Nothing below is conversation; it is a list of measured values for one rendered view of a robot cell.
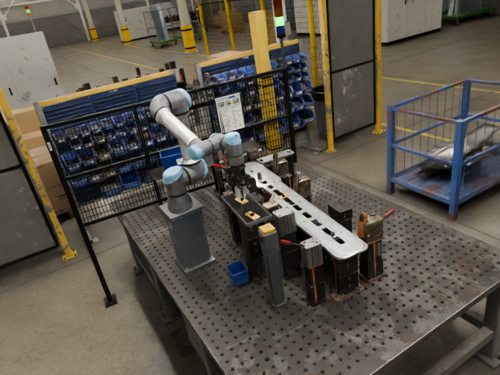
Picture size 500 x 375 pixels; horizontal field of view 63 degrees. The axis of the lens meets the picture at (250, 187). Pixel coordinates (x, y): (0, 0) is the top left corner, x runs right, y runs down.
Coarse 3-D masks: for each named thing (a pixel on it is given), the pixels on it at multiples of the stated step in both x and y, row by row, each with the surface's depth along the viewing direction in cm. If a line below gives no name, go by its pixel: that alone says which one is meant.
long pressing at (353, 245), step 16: (256, 176) 282; (272, 176) 278; (272, 192) 257; (288, 192) 255; (304, 208) 234; (304, 224) 219; (336, 224) 214; (320, 240) 203; (352, 240) 199; (336, 256) 190
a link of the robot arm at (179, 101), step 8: (168, 96) 213; (176, 96) 215; (184, 96) 218; (176, 104) 215; (184, 104) 218; (176, 112) 218; (184, 112) 219; (184, 120) 222; (184, 152) 229; (184, 160) 232; (192, 160) 231; (200, 160) 234; (192, 168) 231; (200, 168) 234; (192, 176) 231; (200, 176) 236
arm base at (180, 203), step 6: (186, 192) 232; (168, 198) 232; (174, 198) 229; (180, 198) 230; (186, 198) 232; (168, 204) 233; (174, 204) 231; (180, 204) 230; (186, 204) 232; (192, 204) 235; (174, 210) 231; (180, 210) 231; (186, 210) 232
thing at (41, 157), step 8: (32, 152) 508; (40, 152) 503; (48, 152) 497; (40, 160) 474; (48, 160) 468; (40, 168) 458; (48, 168) 463; (40, 176) 460; (48, 176) 465; (56, 176) 470; (48, 184) 468; (56, 184) 473; (48, 192) 470; (56, 192) 475; (64, 192) 481; (56, 200) 478; (64, 200) 484; (56, 208) 481; (64, 208) 487; (72, 216) 494
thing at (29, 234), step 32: (0, 96) 339; (0, 128) 349; (0, 160) 357; (32, 160) 368; (0, 192) 365; (32, 192) 379; (0, 224) 374; (32, 224) 390; (0, 256) 384; (32, 256) 397; (64, 256) 416
